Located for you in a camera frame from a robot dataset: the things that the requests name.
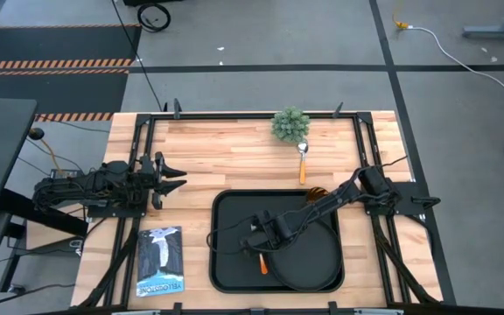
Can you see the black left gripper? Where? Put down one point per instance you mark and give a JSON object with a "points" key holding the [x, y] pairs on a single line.
{"points": [[153, 184]]}

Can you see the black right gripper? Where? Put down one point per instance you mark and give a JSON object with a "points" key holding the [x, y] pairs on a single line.
{"points": [[261, 238]]}

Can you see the black round plate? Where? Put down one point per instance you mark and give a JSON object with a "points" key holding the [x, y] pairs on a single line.
{"points": [[313, 262]]}

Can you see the amber faceted plastic cup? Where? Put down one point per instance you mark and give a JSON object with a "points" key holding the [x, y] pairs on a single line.
{"points": [[315, 192]]}

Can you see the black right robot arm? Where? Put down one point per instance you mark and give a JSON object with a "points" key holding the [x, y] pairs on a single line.
{"points": [[344, 194]]}

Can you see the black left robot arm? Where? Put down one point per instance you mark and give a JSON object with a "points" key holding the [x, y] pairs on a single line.
{"points": [[81, 188]]}

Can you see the black rectangular tray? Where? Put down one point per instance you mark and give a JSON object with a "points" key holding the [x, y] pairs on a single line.
{"points": [[234, 210]]}

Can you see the Yellowstone picture card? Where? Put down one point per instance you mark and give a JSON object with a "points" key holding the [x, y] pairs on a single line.
{"points": [[160, 262]]}

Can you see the small green potted plant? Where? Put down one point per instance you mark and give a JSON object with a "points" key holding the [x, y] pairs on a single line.
{"points": [[290, 124]]}

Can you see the black round knob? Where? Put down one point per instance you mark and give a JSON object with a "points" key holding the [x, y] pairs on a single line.
{"points": [[36, 133]]}

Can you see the black desk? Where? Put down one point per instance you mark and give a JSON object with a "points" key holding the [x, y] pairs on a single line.
{"points": [[2, 153]]}

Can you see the black hazard-striped floor mat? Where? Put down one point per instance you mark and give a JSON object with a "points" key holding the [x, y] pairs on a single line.
{"points": [[51, 44]]}

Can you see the grey table leg base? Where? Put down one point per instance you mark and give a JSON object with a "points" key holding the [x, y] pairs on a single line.
{"points": [[497, 32]]}

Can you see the black frame clamp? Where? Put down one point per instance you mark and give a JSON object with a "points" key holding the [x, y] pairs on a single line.
{"points": [[177, 109]]}

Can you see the black metal rig frame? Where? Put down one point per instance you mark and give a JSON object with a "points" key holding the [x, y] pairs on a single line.
{"points": [[252, 116]]}

